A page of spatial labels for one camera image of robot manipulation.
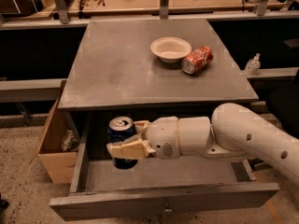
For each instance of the blue pepsi can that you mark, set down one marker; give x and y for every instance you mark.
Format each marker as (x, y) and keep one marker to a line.
(119, 129)

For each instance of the metal drawer knob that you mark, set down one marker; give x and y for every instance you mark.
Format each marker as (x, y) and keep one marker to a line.
(167, 209)

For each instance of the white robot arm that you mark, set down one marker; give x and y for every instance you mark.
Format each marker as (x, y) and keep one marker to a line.
(231, 134)

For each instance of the cardboard box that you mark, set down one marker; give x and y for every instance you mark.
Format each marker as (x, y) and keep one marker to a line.
(58, 164)

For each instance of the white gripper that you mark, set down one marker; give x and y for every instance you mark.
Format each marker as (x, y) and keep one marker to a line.
(163, 136)

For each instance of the clear sanitizer bottle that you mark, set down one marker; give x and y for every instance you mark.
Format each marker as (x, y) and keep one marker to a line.
(253, 65)

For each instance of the orange soda can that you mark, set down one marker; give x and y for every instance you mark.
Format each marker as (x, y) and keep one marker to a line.
(197, 60)

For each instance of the white paper bowl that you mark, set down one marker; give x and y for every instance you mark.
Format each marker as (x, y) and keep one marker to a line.
(170, 49)

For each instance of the open grey top drawer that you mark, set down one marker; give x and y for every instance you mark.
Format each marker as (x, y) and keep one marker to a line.
(188, 183)

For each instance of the grey cabinet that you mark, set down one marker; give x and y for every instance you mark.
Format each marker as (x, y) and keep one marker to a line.
(115, 73)

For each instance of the crumpled wrapper in box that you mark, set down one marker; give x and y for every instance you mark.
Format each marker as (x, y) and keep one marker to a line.
(69, 142)

